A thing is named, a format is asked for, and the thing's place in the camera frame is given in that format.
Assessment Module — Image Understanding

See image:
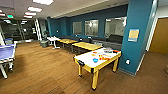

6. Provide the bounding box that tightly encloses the grey wall sofa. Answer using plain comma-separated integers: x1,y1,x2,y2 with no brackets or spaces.
91,33,124,52

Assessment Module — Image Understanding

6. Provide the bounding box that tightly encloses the long yellow wooden table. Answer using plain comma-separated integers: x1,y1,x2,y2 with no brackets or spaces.
71,41,104,55
59,38,79,51

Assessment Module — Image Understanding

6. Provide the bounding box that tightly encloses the grey floor bin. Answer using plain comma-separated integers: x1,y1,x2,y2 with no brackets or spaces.
39,39,50,48

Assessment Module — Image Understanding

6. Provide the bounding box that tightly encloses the small white table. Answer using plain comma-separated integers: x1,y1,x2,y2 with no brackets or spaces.
46,36,61,50

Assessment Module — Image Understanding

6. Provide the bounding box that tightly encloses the blue ping pong table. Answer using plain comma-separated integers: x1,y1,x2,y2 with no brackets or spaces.
0,43,17,80

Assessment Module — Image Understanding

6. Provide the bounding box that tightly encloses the blue bowl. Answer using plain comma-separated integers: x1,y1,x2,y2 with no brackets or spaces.
92,58,99,64

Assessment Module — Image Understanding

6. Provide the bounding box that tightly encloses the green exit sign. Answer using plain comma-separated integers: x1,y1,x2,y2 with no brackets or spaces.
7,14,15,19

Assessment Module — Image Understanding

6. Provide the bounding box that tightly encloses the white table with dishes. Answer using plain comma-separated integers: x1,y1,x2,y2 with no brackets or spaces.
73,48,122,91

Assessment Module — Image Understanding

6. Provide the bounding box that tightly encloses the white pillar outlet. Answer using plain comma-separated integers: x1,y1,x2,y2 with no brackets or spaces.
125,59,131,65

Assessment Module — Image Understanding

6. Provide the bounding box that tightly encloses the yellow pillar sign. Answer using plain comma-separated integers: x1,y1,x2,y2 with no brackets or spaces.
127,28,140,43

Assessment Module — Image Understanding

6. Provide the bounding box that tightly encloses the brown wooden door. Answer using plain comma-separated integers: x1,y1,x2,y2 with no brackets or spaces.
149,18,168,55

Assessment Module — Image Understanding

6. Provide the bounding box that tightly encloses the interior glass window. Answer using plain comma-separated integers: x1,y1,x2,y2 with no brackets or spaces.
83,18,100,38
104,16,128,39
72,21,83,35

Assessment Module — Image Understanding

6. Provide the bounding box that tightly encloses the square ceiling light panel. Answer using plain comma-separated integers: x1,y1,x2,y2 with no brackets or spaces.
32,0,54,6
27,6,43,13

